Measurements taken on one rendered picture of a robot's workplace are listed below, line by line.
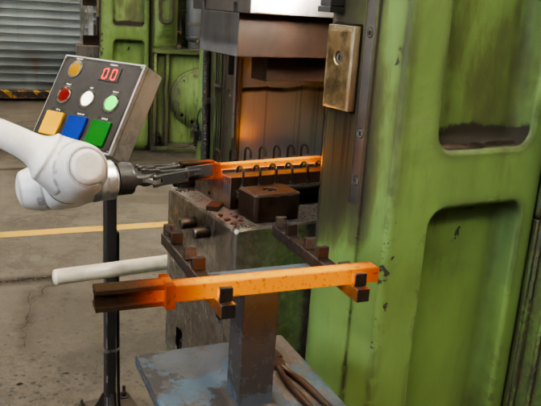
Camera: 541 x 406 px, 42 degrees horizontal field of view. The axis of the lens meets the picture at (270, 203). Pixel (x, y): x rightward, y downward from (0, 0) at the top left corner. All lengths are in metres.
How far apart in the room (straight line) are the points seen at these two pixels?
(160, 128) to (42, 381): 4.16
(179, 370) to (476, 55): 0.87
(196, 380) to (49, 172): 0.47
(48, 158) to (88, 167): 0.08
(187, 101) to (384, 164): 5.26
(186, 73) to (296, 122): 4.61
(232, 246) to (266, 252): 0.09
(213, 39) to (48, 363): 1.63
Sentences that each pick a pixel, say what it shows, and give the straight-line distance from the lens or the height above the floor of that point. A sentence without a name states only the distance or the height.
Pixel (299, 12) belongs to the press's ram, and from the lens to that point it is 1.61.
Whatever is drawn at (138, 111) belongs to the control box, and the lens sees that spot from 2.05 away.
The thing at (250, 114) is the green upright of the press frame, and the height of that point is 1.09.
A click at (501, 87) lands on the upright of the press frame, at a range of 1.61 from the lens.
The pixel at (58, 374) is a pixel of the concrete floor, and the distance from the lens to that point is 2.83.
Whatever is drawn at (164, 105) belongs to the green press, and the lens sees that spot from 6.59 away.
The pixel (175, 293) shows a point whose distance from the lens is 0.95.
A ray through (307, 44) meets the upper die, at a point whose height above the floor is 1.30.
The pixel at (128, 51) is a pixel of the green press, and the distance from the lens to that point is 6.62.
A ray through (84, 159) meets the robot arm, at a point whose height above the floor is 1.09.
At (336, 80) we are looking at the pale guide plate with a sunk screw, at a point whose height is 1.24.
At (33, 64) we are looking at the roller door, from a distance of 9.63.
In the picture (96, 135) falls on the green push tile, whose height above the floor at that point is 1.00.
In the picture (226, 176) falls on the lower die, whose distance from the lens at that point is 1.66.
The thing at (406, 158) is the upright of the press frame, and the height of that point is 1.12.
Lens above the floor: 1.39
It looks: 16 degrees down
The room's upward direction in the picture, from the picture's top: 4 degrees clockwise
